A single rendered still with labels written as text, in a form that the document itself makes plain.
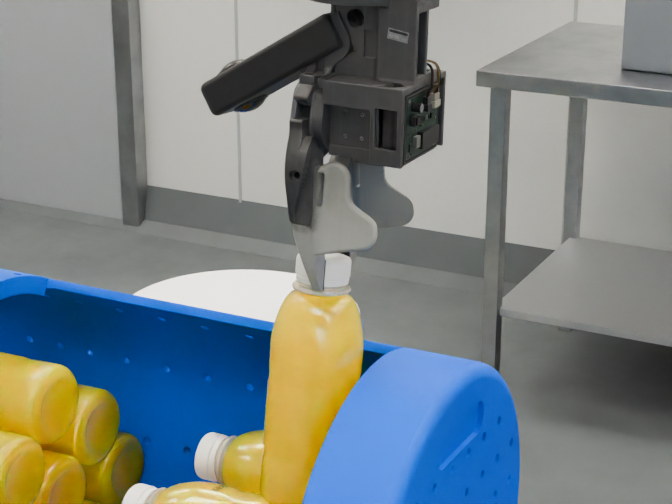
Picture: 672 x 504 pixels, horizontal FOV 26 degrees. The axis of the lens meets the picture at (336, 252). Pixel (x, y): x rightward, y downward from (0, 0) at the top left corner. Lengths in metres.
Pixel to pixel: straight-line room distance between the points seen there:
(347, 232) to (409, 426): 0.13
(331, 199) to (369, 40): 0.11
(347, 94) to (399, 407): 0.21
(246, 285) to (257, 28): 3.12
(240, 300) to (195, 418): 0.39
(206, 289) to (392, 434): 0.78
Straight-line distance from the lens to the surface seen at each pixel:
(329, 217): 0.97
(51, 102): 5.29
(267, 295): 1.69
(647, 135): 4.35
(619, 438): 3.72
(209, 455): 1.19
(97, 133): 5.20
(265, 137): 4.87
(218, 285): 1.73
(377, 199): 1.02
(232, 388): 1.27
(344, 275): 1.01
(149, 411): 1.33
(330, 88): 0.95
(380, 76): 0.95
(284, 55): 0.97
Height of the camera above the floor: 1.65
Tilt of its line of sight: 20 degrees down
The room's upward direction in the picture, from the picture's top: straight up
